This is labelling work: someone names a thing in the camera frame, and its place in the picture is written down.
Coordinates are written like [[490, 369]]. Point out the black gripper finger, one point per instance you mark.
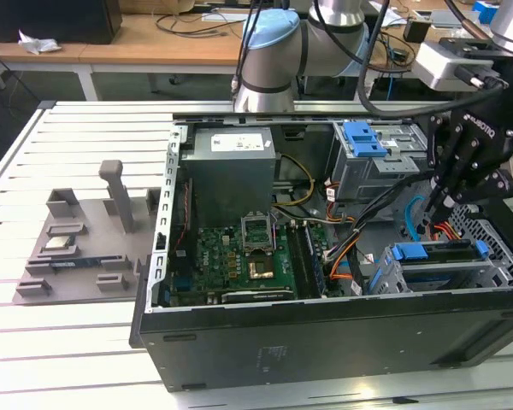
[[438, 145], [487, 185]]

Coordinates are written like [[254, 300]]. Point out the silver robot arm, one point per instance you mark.
[[273, 64]]

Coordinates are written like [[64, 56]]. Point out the grey disk bay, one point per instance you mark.
[[453, 274]]

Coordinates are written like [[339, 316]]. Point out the blue drive latch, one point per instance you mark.
[[363, 141]]

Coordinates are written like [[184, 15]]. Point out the silver drive cage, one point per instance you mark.
[[367, 179]]

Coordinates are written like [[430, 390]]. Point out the wooden desk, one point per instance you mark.
[[393, 64], [111, 53]]

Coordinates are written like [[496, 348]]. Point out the small black device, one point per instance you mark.
[[416, 31]]

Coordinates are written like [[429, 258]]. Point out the flat grey box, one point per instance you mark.
[[449, 17]]

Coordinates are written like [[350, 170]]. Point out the blue cardboard box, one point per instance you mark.
[[486, 9]]

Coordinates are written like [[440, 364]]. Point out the black RAM slot bank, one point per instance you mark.
[[301, 260]]

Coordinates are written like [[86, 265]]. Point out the grey power supply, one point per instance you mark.
[[226, 179]]

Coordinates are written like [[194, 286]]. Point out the CPU socket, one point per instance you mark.
[[263, 270]]

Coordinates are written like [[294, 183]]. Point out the black open PC case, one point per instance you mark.
[[325, 341]]

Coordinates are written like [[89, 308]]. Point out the black graphics card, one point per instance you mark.
[[256, 295]]

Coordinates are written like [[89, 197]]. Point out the green motherboard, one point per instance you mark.
[[214, 265]]

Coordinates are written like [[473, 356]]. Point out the grey parts rack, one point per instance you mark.
[[90, 273]]

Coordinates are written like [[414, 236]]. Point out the RAM stick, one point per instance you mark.
[[66, 265]]

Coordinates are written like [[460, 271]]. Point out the silver CPU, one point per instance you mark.
[[59, 243]]

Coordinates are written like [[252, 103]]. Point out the large black box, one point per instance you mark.
[[47, 21]]

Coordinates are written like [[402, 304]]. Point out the crumpled white paper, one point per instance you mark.
[[38, 45]]

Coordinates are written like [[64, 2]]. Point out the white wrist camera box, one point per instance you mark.
[[436, 64]]

